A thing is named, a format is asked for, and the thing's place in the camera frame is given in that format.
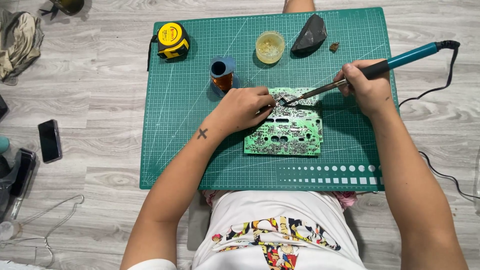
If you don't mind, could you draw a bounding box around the blue spool of copper wire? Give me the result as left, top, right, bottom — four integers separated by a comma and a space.
209, 56, 241, 98

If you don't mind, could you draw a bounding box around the crumpled beige cloth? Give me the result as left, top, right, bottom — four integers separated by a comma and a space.
0, 10, 45, 86

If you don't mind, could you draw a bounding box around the black phone in clear bag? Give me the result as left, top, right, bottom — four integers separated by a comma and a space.
9, 148, 37, 197

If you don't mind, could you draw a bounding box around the teal handle soldering iron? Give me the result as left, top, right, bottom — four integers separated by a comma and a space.
286, 40, 461, 106

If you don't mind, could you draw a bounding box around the person's right hand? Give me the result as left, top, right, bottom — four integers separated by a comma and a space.
333, 59, 395, 118

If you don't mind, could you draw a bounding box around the green circuit board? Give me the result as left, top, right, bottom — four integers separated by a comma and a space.
244, 87, 324, 156

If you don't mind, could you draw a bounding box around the black smartphone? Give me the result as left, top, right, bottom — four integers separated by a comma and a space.
37, 119, 63, 164

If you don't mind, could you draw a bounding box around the wire clothes hanger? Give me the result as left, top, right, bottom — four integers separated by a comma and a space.
0, 194, 85, 268

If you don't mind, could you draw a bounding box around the yellow black tape measure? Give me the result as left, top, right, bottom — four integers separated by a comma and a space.
147, 22, 191, 72

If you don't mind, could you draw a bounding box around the clear plastic bag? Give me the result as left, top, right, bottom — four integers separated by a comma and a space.
0, 149, 38, 241

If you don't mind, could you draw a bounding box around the black soldering iron cable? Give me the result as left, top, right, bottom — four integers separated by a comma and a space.
398, 45, 480, 201

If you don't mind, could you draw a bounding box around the white printed shirt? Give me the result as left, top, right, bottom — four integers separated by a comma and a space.
191, 190, 366, 270

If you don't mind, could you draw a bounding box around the dark grey stone block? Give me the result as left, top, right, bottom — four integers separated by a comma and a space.
290, 14, 328, 54

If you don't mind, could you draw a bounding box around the person's left hand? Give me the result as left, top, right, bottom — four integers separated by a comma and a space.
208, 86, 278, 137

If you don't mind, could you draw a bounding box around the dark green round object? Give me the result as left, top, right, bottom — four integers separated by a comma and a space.
39, 0, 85, 17

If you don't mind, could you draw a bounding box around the round clear flux jar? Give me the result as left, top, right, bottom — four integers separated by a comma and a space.
255, 31, 286, 64

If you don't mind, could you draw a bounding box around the green cutting mat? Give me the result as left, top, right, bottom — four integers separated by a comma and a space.
139, 7, 399, 192

